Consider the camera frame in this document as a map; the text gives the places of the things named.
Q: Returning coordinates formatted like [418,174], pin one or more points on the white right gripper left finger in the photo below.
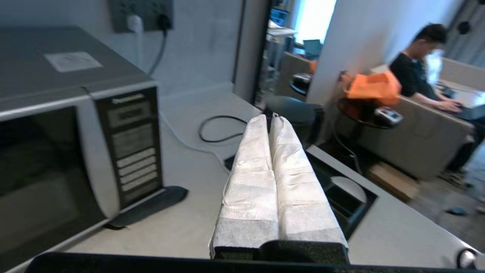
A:
[250,182]

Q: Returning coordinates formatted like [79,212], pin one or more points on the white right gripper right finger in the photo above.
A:
[299,189]

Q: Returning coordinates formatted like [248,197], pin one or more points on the silver microwave oven body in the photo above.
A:
[38,49]

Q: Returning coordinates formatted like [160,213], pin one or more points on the dark oval pad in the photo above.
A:
[159,201]

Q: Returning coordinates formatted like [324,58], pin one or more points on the black round side table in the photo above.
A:
[356,113]

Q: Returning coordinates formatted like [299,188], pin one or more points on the brown cardboard box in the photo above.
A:
[394,182]

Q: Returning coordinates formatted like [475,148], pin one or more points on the black round background object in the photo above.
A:
[301,81]

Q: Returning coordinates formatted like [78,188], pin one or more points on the white handheld device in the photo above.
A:
[388,115]

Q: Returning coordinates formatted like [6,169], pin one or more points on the orange bag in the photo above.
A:
[373,87]

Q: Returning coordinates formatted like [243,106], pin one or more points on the grey sofa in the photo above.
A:
[416,140]

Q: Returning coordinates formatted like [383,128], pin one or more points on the open teal laptop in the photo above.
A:
[312,47]

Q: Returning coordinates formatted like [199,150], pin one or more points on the seated person black shirt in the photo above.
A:
[409,76]

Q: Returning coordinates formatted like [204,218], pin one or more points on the small blue floor object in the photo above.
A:
[456,211]

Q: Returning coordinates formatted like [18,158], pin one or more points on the black power plug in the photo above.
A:
[163,22]

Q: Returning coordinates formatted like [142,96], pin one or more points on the dark laptop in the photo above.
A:
[470,112]

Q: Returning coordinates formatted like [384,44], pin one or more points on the white power plug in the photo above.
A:
[134,23]

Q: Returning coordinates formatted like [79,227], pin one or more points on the white sticker label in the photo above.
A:
[72,61]

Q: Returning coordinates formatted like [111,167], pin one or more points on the black metal door frame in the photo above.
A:
[265,49]

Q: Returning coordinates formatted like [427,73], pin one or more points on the dark double wall socket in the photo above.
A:
[147,9]

